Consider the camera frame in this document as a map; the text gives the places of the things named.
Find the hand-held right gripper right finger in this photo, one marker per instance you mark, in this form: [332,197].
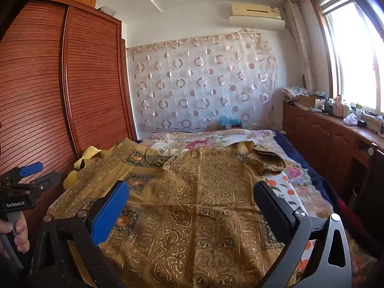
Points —
[274,213]

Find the window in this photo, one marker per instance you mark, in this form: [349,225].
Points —
[357,51]

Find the wooden louvered wardrobe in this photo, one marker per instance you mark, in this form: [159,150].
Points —
[90,81]

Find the wall air conditioner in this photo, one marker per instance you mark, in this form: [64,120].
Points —
[256,15]

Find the cardboard box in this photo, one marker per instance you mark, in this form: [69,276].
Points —
[309,101]

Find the blue toy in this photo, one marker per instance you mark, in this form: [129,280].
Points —
[229,122]

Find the yellow plush toy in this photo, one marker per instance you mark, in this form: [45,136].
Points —
[87,155]

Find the white box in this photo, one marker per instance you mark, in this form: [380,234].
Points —
[106,10]

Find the pink bottle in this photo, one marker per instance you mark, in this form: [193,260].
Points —
[339,106]

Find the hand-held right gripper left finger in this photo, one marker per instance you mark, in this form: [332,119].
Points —
[110,213]

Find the folded patterned cloth stack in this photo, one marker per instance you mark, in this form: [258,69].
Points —
[294,93]

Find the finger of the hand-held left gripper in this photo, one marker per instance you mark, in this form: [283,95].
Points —
[48,181]
[31,169]

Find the orange-print white bed sheet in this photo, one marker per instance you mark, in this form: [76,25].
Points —
[288,186]

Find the beige tied window curtain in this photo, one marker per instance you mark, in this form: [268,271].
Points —
[298,42]

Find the floral blanket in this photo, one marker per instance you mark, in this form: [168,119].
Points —
[210,138]

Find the dark blue blanket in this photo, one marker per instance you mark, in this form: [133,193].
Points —
[315,168]

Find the gold patterned garment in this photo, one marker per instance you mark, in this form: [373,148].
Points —
[195,201]

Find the sheer circle-print curtain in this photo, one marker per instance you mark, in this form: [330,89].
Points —
[204,81]

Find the wooden sideboard cabinet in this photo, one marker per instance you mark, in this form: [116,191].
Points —
[318,138]

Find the red cloth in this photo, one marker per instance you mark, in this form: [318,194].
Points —
[354,216]

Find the person's left hand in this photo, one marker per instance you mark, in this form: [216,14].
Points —
[21,231]

